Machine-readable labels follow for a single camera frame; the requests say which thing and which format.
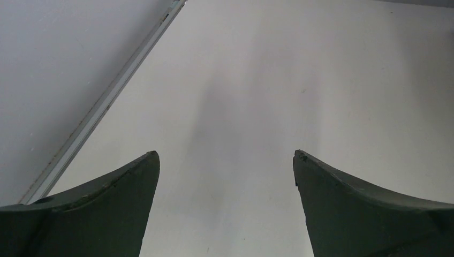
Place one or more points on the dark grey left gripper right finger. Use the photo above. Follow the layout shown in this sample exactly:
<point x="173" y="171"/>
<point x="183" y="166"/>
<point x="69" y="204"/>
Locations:
<point x="348" y="216"/>

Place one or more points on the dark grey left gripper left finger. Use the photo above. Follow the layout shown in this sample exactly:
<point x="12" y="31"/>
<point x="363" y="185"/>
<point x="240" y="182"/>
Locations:
<point x="106" y="216"/>

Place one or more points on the aluminium table edge strip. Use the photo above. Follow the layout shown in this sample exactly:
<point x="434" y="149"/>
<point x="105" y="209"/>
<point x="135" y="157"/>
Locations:
<point x="62" y="159"/>

